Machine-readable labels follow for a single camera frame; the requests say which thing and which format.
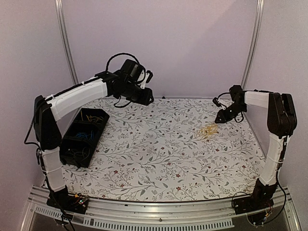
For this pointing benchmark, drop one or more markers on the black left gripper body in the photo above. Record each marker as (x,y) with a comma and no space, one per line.
(135,96)

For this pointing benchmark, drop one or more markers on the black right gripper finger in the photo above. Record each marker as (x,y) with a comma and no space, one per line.
(220,114)
(220,121)

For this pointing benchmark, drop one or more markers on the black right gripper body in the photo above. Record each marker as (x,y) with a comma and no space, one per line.
(236,109)

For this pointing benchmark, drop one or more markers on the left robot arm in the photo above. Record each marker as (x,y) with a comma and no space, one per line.
(128,82)

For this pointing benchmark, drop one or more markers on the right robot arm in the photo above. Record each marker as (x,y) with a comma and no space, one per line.
(281,123)

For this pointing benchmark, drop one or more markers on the floral patterned table mat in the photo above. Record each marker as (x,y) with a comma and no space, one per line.
(171,150)

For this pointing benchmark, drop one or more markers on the black three-compartment bin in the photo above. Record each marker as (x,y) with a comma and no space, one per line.
(82,137)

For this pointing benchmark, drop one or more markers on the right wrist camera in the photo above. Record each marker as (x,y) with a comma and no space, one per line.
(218,103)

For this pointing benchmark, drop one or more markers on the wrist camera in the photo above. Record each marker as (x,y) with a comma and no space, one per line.
(145,78)
(218,103)

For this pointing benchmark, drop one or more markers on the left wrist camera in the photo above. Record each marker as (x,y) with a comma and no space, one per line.
(145,78)

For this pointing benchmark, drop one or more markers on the aluminium front rail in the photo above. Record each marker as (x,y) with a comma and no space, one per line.
(112,215)

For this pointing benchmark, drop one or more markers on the right aluminium corner post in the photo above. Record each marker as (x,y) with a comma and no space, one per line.
(253,43)

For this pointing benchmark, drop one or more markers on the aluminium corner post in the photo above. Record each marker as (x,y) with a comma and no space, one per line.
(253,43)
(65,40)

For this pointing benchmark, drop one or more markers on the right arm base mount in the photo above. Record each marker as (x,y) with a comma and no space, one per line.
(252,204)

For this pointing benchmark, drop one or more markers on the left aluminium corner post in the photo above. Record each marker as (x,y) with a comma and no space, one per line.
(65,40)

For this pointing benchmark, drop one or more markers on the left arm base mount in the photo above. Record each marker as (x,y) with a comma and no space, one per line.
(76,203)

